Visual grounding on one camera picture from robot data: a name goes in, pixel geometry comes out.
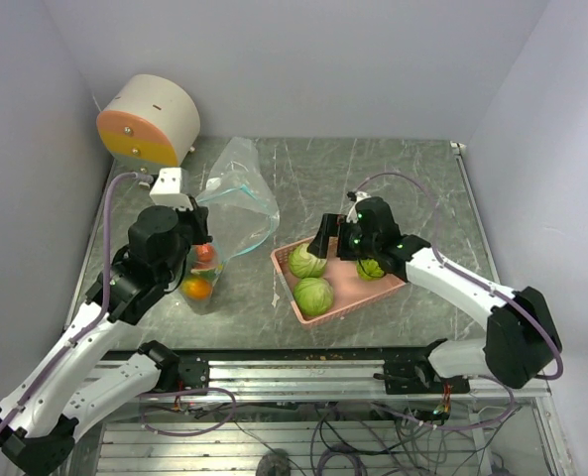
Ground pink plastic basket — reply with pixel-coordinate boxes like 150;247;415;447
271;237;405;327

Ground orange mango fruit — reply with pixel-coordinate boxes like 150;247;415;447
180;276;212;300

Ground light green round fruit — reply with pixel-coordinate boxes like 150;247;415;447
356;259;386;281

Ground tangled floor cables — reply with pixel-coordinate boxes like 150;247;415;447
139;386;523;476

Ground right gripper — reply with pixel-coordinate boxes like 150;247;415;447
307;213;379;261

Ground blue zipper clear bag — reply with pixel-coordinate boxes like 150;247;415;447
196;137;280;261

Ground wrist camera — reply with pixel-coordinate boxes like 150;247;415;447
149;168;190;209
347;190;371;203

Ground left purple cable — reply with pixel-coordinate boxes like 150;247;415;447
0;171;152;467

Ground aluminium rail frame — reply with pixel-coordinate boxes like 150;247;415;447
35;346;572;476

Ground round drawer cabinet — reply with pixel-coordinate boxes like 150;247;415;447
96;74;200;174

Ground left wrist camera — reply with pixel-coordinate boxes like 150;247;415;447
149;168;190;209

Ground dotted clear zip bag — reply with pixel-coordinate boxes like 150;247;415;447
178;243;225;314

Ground white corner clip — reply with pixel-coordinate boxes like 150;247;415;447
450;141;467;156

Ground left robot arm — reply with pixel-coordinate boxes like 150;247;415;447
0;201;211;475

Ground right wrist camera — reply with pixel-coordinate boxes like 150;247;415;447
347;190;371;203

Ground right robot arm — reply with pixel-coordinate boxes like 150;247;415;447
307;193;561;393

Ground pale cabbage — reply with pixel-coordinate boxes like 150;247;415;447
288;243;327;279
293;278;334;317

